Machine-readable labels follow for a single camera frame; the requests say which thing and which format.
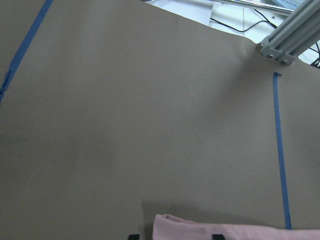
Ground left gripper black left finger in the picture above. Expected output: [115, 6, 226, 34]
[127, 234, 140, 240]

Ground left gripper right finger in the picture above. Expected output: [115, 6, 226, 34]
[212, 234, 223, 240]

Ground pink Snoopy t-shirt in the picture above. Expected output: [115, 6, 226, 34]
[152, 214, 320, 240]

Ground thin blue tape centre strip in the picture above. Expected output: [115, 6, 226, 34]
[272, 72, 292, 230]

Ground frayed blue tape strip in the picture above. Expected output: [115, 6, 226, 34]
[0, 0, 53, 101]

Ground black cable on bench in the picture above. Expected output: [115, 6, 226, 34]
[209, 8, 278, 33]

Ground aluminium frame post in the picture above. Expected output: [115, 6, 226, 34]
[259, 0, 320, 65]

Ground grabber stick green handle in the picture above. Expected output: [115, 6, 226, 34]
[213, 0, 293, 16]

